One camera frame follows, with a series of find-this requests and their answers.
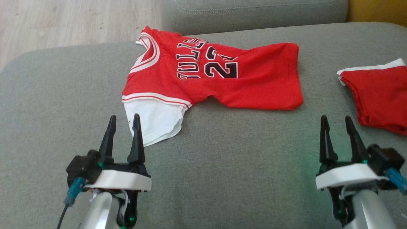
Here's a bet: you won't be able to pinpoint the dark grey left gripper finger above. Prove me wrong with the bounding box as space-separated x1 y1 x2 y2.
127 114 146 164
99 115 117 164

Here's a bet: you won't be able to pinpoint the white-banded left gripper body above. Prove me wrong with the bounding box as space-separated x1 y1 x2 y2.
85 163 152 192

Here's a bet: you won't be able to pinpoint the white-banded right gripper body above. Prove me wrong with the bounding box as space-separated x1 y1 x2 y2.
315 160 389 191

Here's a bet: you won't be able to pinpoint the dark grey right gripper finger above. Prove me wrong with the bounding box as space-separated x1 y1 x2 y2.
345 116 369 163
320 115 338 165

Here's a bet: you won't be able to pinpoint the red basketball jersey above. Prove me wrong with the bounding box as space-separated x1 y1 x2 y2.
122 26 304 147

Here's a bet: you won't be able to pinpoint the red basketball shorts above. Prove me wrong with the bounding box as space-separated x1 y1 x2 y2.
337 58 407 136

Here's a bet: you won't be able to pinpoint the large grey sofa ottoman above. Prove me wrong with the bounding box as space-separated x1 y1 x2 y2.
0 22 407 229

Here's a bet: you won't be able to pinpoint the large yellow sofa back cushion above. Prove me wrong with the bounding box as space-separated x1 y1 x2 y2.
348 0 407 27

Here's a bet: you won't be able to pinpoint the grey sofa back cushion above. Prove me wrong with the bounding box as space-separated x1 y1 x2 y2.
162 0 348 35

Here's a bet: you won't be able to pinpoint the black cable with blue plug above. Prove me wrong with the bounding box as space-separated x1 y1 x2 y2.
383 168 407 195
57 177 86 229

